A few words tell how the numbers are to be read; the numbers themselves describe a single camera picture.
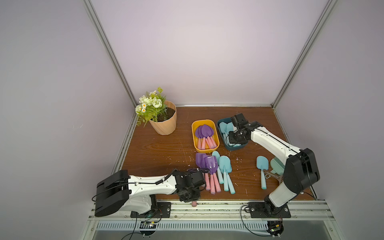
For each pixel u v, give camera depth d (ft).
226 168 2.83
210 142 3.09
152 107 2.65
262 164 2.85
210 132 3.32
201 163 3.00
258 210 2.35
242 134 2.10
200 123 3.36
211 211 2.45
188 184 2.01
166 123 2.96
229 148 3.04
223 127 3.38
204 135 3.29
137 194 1.45
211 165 2.86
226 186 2.59
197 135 3.29
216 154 3.01
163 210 2.39
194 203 2.39
